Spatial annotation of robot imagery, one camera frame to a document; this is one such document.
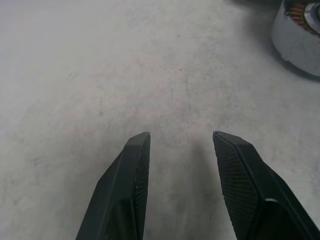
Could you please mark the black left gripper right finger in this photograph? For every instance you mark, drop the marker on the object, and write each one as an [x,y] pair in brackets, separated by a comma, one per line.
[250,190]

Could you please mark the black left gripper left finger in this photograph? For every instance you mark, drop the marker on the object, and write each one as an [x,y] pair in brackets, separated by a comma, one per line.
[120,190]

